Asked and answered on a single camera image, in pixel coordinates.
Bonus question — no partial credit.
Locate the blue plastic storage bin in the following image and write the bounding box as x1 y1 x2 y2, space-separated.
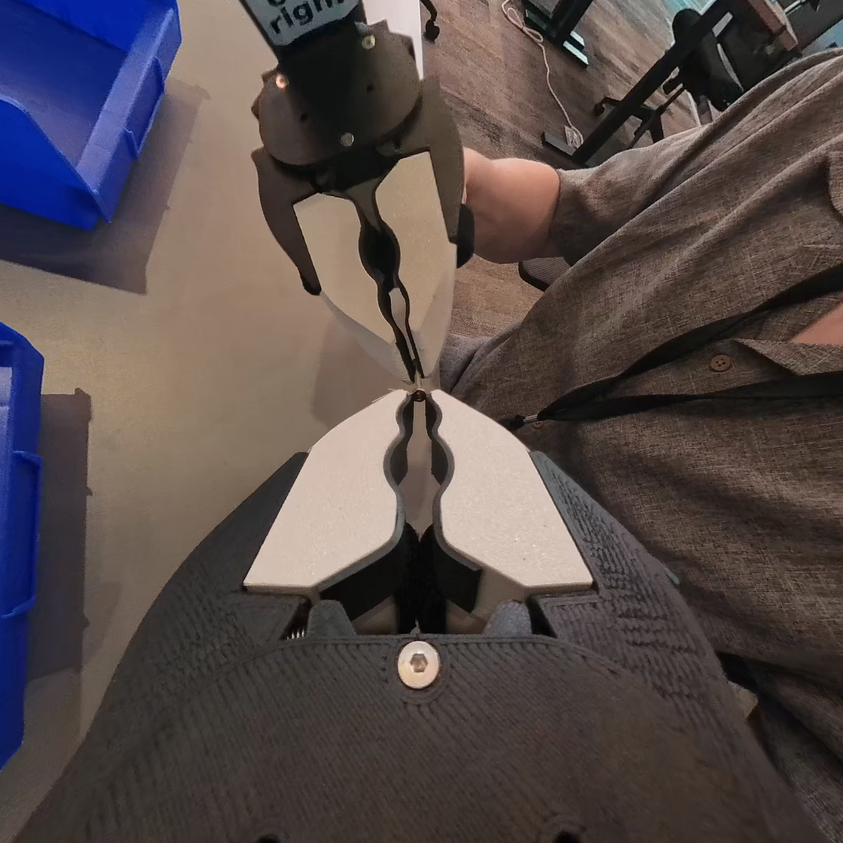
0 0 182 232

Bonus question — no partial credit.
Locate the grey mesh chair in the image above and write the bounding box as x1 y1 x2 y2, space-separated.
517 256 573 293

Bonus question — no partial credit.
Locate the black office chair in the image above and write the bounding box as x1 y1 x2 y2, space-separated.
596 9 746 143

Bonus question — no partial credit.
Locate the blue storage bin with divider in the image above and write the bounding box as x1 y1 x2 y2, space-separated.
0 322 45 773

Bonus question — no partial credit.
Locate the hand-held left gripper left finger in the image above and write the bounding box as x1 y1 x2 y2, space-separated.
242 389 407 595

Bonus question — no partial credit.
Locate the wooden desk with black legs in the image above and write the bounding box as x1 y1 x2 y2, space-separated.
523 0 800 166

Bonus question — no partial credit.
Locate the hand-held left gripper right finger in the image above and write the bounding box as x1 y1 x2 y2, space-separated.
424 389 595 593

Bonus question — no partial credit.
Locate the black lanyard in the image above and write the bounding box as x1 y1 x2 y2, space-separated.
513 263 843 429

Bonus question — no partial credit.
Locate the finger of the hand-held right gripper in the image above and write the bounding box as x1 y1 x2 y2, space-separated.
293 191 414 385
370 153 458 387

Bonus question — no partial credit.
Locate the white floor cable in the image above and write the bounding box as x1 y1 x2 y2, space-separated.
498 0 586 152

